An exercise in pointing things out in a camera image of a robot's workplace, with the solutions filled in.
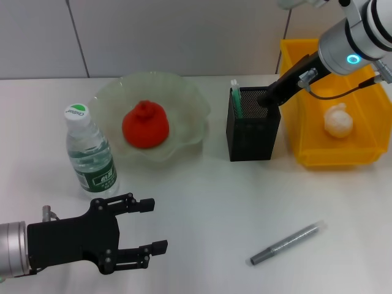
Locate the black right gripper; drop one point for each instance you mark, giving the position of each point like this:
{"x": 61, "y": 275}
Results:
{"x": 300, "y": 76}

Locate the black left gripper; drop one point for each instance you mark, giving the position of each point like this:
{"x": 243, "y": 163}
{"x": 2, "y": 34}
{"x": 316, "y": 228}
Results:
{"x": 70, "y": 239}

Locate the green utility knife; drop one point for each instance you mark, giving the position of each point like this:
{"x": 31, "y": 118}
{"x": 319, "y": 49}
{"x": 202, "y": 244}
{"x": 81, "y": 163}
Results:
{"x": 237, "y": 101}

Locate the white paper ball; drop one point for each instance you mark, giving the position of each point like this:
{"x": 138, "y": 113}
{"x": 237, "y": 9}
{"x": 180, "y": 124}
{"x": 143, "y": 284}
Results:
{"x": 338, "y": 122}

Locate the water bottle with green label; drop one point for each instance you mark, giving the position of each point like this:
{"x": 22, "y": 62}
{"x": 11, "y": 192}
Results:
{"x": 92, "y": 153}

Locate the orange fruit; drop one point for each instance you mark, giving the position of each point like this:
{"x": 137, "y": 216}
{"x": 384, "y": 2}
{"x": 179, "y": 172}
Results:
{"x": 145, "y": 125}

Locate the grey marker pen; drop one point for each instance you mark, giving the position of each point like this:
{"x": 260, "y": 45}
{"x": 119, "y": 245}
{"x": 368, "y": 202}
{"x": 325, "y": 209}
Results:
{"x": 284, "y": 242}

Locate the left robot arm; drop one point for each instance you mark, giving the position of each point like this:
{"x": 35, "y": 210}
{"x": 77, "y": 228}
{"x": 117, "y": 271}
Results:
{"x": 12, "y": 248}

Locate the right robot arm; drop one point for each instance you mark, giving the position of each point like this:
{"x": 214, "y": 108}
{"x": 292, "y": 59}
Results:
{"x": 361, "y": 30}

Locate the black mesh pen holder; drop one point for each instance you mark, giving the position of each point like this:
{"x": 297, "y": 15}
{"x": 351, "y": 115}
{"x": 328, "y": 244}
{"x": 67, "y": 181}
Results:
{"x": 252, "y": 137}

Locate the clear glass fruit plate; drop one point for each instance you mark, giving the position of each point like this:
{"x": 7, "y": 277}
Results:
{"x": 190, "y": 101}

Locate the yellow plastic storage bin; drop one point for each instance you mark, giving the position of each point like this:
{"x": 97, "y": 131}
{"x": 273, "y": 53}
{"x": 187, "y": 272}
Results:
{"x": 312, "y": 137}

